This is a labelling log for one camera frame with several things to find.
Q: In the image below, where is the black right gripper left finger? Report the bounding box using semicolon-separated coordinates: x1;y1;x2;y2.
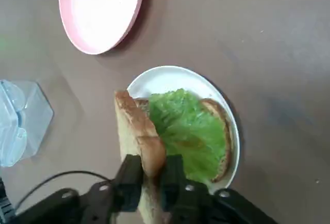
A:
15;154;144;224

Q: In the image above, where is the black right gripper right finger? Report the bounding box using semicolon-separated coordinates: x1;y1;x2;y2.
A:
159;154;279;224

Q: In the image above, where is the brown bread slice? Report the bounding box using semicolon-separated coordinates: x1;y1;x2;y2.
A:
134;97;234;183
114;89;167;224

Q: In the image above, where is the green lettuce leaf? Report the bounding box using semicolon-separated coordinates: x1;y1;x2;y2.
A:
148;88;225;183

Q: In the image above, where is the white round plate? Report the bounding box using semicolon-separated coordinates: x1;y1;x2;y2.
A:
126;66;240;196

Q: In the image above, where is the pink round plate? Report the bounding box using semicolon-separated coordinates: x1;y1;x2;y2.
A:
58;0;144;55

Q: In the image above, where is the clear plastic container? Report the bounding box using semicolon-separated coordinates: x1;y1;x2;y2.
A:
0;79;55;168

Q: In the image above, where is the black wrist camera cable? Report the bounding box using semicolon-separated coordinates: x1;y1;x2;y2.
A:
15;170;116;209

